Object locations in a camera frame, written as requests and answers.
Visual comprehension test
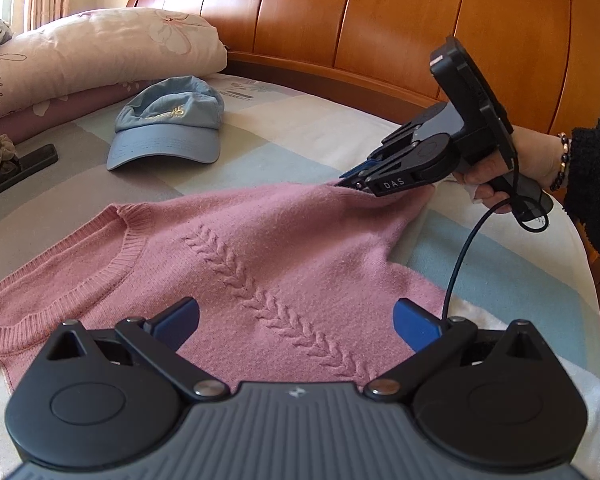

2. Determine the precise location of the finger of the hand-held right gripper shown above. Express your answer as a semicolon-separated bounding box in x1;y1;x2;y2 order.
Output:
367;112;439;164
337;145;429;198

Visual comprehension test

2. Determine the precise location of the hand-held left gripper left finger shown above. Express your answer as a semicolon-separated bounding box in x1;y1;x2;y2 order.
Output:
37;296;231;402

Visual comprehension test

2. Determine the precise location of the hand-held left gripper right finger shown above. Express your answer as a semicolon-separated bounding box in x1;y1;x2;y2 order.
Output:
365;297;558;402

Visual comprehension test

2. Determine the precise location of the pink and white sweater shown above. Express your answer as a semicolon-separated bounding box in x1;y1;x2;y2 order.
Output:
0;180;600;480

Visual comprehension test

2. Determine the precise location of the person's right forearm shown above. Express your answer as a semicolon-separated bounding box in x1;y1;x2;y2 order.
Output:
562;112;600;271

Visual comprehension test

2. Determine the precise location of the person's right hand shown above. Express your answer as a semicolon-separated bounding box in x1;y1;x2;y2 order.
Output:
452;126;571;211

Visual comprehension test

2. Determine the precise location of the wooden headboard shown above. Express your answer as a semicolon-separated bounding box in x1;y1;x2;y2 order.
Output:
126;0;600;171

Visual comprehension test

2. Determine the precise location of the light blue cap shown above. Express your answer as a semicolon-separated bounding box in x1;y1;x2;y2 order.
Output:
105;76;225;172

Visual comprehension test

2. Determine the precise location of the pink floral pillow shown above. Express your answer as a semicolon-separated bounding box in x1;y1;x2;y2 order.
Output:
0;9;228;146

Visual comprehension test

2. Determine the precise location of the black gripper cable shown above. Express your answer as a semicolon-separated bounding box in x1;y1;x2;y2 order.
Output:
441;160;552;333

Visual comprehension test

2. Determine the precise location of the dark beaded bracelet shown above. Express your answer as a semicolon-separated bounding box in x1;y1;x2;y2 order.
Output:
550;132;574;192

